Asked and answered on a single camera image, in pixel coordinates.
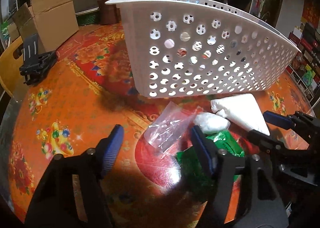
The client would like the orange red floral tablecloth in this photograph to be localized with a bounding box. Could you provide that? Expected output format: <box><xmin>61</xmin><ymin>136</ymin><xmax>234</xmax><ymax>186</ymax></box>
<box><xmin>7</xmin><ymin>22</ymin><xmax>316</xmax><ymax>226</ymax></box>

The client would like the brown ceramic jar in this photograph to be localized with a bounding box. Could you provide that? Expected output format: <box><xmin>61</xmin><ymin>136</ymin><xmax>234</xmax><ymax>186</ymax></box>
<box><xmin>97</xmin><ymin>0</ymin><xmax>121</xmax><ymax>25</ymax></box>

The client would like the white perforated plastic basket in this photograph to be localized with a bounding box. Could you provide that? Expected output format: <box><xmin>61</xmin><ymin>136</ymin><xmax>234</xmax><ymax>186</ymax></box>
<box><xmin>106</xmin><ymin>0</ymin><xmax>298</xmax><ymax>98</ymax></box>

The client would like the clear zip plastic bag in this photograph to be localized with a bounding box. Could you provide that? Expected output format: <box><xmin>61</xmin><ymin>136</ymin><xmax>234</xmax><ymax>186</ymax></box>
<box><xmin>144</xmin><ymin>101</ymin><xmax>203</xmax><ymax>153</ymax></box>

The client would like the white cotton ball bag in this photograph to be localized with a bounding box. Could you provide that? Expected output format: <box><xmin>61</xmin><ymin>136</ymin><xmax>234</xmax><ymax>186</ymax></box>
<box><xmin>193</xmin><ymin>112</ymin><xmax>231</xmax><ymax>134</ymax></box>

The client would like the shelf with boxes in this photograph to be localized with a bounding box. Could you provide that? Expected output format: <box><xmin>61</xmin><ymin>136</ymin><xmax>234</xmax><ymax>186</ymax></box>
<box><xmin>286</xmin><ymin>22</ymin><xmax>319</xmax><ymax>106</ymax></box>

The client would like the cardboard box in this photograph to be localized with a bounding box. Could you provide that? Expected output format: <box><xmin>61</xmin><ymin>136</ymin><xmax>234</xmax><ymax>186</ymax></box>
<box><xmin>12</xmin><ymin>0</ymin><xmax>79</xmax><ymax>53</ymax></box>

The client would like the left wooden chair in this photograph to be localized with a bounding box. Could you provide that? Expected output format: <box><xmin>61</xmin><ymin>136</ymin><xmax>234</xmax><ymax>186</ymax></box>
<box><xmin>0</xmin><ymin>36</ymin><xmax>23</xmax><ymax>98</ymax></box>

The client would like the green snack packet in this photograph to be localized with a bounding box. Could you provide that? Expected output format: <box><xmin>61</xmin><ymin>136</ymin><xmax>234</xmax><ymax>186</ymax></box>
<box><xmin>175</xmin><ymin>130</ymin><xmax>245</xmax><ymax>203</ymax></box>

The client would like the black phone stand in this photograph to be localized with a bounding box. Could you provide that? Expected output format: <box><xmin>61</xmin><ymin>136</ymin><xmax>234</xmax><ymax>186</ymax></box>
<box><xmin>19</xmin><ymin>33</ymin><xmax>57</xmax><ymax>86</ymax></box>

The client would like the white cloth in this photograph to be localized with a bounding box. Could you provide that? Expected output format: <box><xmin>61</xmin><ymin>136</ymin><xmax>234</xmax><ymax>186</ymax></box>
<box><xmin>210</xmin><ymin>93</ymin><xmax>270</xmax><ymax>136</ymax></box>

